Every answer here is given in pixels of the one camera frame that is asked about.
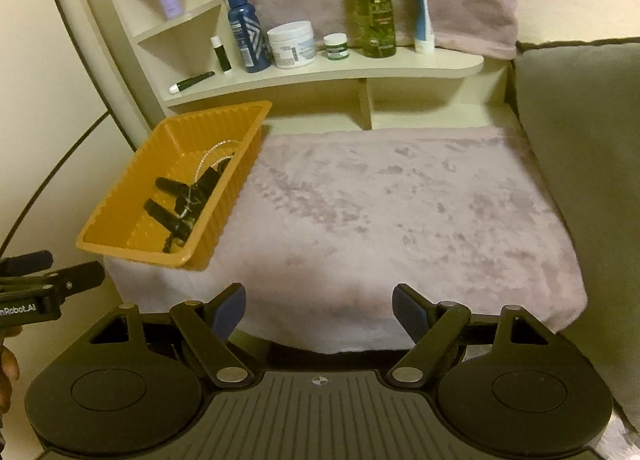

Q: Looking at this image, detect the black watch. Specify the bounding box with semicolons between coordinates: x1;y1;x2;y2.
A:
143;199;191;253

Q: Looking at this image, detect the yellow plastic tray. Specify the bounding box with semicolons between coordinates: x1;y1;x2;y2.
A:
76;100;271;270

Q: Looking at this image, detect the white pearl necklace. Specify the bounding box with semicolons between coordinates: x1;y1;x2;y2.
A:
174;139;241;221

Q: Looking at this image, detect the person's left hand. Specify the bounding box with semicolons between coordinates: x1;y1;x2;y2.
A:
0;346;20;414

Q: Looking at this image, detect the black white pen tube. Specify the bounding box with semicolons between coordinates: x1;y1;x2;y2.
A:
168;71;216;95

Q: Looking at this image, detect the grey cushion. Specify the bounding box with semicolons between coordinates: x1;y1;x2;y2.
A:
513;38;639;425

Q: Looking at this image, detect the black white lip balm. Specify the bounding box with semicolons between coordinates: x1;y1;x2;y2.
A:
210;35;232;73

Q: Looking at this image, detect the blue spray bottle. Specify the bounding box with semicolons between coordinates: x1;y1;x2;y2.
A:
228;0;271;73

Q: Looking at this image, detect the blue white tube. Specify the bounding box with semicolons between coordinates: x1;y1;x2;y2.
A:
413;0;435;55

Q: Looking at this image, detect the white cream jar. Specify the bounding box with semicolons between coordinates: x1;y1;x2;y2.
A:
267;20;317;69

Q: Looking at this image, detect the small green-label jar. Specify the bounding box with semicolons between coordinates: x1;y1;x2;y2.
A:
323;32;349;60

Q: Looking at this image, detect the cream corner shelf unit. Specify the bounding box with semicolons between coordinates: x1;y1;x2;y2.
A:
37;0;485;154

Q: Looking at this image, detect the green oil spray bottle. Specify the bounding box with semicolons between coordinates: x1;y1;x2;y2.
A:
355;0;397;58

